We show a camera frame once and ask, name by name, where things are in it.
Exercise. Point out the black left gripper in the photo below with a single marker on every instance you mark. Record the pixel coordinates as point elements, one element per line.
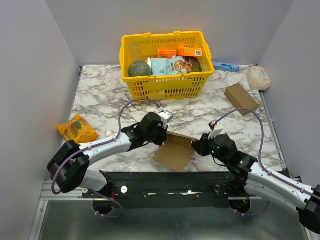
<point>163,137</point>

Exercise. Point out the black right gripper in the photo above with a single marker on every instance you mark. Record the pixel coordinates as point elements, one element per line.
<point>200,146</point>

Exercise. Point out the brown cardboard box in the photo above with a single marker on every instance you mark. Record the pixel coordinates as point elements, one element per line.
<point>176,152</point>
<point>240,98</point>

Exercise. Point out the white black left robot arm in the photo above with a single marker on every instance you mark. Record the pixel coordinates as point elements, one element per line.
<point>69,167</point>

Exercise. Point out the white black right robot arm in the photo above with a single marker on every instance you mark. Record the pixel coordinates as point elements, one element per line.
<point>261,181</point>

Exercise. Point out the folded brown cardboard box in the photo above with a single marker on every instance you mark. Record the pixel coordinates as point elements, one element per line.
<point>240,98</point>

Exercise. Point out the orange snack box left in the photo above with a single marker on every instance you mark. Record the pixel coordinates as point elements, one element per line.
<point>166,53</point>

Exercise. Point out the orange snack box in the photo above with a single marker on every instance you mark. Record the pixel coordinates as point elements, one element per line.
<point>190,52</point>
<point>166,53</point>

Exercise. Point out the orange snack box right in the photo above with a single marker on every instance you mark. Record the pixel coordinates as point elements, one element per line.
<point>190,52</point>

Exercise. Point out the green round melon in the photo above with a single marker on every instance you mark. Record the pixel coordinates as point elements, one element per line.
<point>139,68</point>

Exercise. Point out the light blue snack bag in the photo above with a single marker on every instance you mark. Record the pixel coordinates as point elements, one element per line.
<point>168,67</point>

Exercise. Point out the dark brown snack packet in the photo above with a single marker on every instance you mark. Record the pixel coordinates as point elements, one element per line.
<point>194,63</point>

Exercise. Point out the orange gummy candy bag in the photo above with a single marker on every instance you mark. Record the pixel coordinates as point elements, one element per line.
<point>78,130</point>

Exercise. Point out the blue tissue packet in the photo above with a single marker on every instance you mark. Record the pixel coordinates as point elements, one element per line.
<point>228,67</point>

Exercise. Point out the beige wrapped bread bag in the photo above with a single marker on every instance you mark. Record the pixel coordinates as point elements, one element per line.
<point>258,79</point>

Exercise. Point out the yellow plastic shopping basket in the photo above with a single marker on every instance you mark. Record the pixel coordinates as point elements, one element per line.
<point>145,46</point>

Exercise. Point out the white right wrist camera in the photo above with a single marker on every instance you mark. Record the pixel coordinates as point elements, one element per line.
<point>216,129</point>

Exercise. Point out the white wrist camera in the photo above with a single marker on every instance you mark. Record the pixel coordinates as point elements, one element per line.
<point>216,129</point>
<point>165,115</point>

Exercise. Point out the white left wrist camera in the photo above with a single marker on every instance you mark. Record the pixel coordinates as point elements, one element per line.
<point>165,115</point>

